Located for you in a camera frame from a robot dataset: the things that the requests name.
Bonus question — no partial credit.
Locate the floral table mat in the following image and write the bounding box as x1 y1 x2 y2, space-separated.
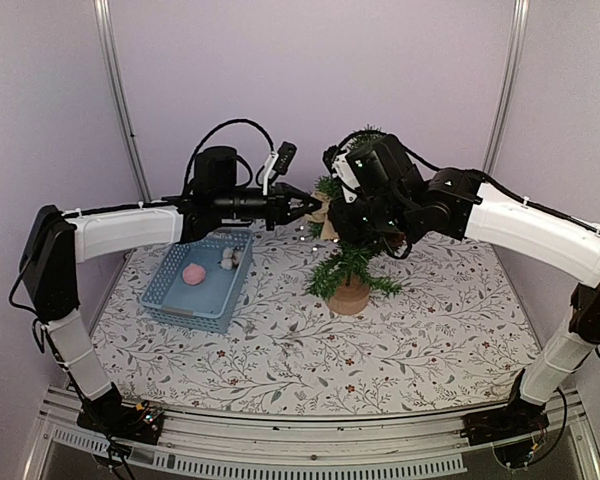
92 224 538 416

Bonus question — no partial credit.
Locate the aluminium frame post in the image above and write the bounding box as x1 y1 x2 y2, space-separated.
482 0 530 174
93 0 151 202

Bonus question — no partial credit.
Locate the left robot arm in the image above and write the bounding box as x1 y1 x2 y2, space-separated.
14 142 320 434

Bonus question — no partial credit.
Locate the left aluminium frame post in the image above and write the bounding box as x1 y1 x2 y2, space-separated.
93 0 151 202

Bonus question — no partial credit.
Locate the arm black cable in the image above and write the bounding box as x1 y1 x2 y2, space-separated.
182 118 276 196
339 130 481 176

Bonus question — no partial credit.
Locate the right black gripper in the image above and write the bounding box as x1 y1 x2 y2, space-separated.
327 194 412 243

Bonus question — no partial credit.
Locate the pink pompom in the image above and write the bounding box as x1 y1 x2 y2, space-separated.
182 263 206 286

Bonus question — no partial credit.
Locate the right aluminium frame post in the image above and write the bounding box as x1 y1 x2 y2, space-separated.
482 0 530 174

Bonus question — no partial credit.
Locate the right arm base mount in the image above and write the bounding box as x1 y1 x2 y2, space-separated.
460 372 549 469

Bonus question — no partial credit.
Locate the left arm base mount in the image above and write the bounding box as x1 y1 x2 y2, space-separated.
77 384 164 445

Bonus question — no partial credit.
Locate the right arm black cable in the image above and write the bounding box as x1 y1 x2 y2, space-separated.
339 130 481 176

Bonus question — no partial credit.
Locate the front aluminium rail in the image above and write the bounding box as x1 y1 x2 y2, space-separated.
23 387 600 479

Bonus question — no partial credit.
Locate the light blue plastic basket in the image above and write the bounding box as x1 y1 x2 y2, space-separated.
140 228 253 334

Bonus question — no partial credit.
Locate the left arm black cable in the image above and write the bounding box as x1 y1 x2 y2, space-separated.
182 118 276 196

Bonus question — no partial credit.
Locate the wooden tree base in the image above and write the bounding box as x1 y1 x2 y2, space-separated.
326 276 371 316

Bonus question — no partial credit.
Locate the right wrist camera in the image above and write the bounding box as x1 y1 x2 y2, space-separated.
322 145 340 178

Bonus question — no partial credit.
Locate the beige burlap bow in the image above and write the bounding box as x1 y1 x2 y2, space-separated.
305 191 331 224

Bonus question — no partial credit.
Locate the white cotton boll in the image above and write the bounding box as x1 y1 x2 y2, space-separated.
220 248 242 270

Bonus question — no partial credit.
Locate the small green christmas tree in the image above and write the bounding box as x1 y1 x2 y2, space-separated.
302 124 406 301

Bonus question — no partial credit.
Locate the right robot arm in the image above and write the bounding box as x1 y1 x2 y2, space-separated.
323 134 600 436

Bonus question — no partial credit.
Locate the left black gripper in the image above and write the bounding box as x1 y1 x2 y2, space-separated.
215 179 323 232

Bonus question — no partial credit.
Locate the fairy light string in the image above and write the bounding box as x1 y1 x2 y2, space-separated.
297 224 341 251

